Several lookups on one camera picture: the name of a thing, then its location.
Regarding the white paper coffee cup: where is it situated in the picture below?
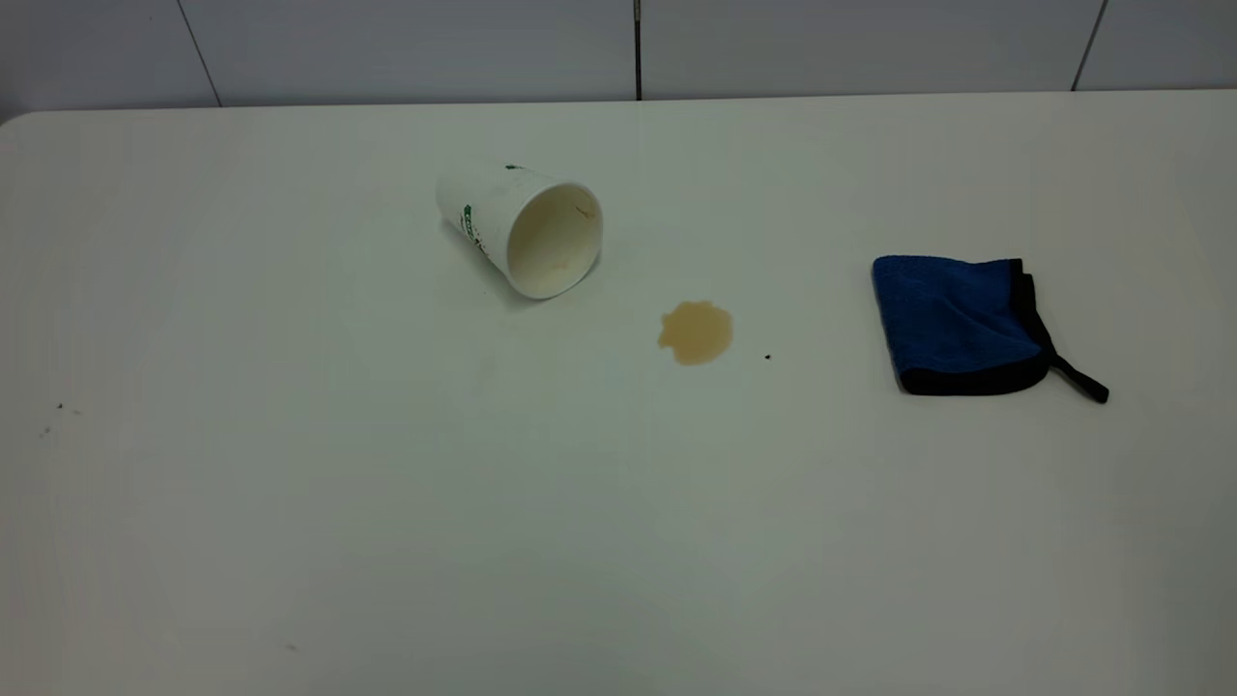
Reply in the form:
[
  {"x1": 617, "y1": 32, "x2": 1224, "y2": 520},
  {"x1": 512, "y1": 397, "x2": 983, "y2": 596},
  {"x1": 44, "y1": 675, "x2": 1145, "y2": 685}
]
[{"x1": 434, "y1": 162, "x2": 605, "y2": 301}]

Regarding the brown coffee spill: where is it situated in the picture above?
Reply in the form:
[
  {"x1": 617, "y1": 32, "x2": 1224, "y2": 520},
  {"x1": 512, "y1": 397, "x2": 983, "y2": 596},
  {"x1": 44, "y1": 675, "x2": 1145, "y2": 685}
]
[{"x1": 657, "y1": 300, "x2": 735, "y2": 368}]

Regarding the blue microfiber cloth black edge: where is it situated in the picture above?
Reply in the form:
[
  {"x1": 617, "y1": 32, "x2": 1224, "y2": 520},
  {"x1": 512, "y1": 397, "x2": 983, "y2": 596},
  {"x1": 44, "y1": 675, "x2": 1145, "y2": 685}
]
[{"x1": 872, "y1": 254, "x2": 1110, "y2": 404}]

